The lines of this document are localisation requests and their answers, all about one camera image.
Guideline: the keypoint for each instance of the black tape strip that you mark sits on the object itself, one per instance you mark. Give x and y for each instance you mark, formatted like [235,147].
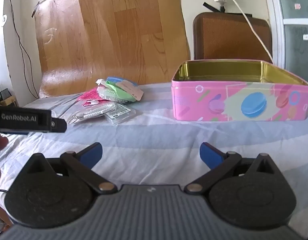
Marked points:
[210,7]

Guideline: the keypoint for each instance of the brown chair back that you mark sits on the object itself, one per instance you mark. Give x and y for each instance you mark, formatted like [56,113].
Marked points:
[226,37]

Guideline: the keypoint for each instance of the white door frame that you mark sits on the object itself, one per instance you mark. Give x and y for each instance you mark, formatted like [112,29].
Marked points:
[275,17]

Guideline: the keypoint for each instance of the person's left hand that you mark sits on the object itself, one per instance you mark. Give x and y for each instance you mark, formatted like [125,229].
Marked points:
[0,142]

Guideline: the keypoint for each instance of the frosted glass pane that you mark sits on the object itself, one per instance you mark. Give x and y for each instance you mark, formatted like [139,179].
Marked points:
[298,42]

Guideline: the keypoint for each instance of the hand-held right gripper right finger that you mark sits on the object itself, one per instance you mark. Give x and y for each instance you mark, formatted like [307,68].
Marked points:
[209,155]

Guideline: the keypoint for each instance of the pink mesh cloth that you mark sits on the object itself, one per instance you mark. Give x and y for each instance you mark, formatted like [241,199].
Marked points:
[90,95]

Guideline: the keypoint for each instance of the beige tag card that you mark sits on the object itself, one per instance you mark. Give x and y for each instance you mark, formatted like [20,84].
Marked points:
[131,90]

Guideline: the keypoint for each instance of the green blue packet with tag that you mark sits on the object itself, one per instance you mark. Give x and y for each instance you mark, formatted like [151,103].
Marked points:
[114,87]

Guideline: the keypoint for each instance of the clear packet with label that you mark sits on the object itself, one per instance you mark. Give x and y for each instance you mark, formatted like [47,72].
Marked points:
[120,113]

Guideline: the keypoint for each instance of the pink printed tin box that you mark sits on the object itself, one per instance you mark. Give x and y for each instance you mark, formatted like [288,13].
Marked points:
[218,105]

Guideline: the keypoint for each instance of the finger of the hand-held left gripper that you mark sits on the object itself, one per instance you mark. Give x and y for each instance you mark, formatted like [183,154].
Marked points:
[58,125]

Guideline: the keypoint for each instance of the blue sponge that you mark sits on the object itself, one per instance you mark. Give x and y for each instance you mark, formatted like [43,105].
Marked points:
[114,80]

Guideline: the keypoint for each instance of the wood pattern vinyl sheet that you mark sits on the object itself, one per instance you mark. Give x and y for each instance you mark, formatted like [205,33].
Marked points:
[106,37]

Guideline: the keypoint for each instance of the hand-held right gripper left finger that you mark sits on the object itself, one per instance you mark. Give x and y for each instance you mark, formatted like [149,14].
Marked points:
[92,153]

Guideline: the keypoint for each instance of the striped light blue bedsheet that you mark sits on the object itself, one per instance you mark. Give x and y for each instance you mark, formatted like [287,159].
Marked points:
[149,135]

